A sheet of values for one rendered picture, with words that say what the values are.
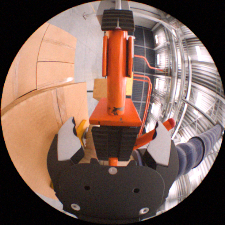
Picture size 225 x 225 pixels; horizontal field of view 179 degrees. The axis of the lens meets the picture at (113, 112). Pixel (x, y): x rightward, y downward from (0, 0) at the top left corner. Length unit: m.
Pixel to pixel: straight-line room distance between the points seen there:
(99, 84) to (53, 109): 1.47
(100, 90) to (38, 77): 1.23
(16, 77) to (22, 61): 0.11
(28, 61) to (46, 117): 0.50
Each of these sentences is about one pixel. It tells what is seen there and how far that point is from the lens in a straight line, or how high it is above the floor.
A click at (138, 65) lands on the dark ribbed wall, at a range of 11.05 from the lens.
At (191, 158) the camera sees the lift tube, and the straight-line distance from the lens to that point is 0.43.
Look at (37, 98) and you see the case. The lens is 0.15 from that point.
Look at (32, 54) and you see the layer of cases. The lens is 0.64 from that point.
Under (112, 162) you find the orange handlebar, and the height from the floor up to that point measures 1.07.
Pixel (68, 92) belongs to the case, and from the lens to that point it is 0.23.
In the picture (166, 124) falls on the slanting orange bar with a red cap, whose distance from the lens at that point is 0.17.
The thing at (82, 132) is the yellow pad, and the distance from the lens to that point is 0.29.
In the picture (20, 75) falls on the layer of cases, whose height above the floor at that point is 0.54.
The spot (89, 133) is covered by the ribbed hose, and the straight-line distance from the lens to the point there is 0.22.
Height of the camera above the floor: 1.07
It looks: 2 degrees down
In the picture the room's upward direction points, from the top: 93 degrees clockwise
